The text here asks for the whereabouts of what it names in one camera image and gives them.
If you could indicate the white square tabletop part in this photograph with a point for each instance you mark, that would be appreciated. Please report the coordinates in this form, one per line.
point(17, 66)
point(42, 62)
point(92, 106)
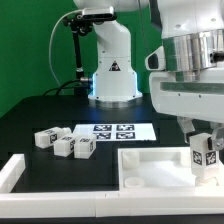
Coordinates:
point(166, 167)

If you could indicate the white front fence bar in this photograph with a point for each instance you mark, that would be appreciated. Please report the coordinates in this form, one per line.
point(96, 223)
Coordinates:
point(145, 202)

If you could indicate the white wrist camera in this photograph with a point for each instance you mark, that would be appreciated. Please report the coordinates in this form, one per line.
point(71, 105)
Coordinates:
point(156, 60)

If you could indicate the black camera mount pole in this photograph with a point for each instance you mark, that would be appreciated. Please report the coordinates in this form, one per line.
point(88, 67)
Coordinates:
point(79, 27)

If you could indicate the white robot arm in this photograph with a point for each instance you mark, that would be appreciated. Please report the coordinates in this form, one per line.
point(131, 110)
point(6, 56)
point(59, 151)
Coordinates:
point(187, 70)

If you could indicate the white left fence bar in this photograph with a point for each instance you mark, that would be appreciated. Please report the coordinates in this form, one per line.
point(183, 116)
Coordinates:
point(11, 172)

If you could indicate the paper sheet with tags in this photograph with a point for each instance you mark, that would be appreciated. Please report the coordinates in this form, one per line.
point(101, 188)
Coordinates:
point(118, 132)

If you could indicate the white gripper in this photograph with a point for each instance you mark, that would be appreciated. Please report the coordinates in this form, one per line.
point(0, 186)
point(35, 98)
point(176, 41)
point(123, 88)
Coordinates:
point(203, 100)

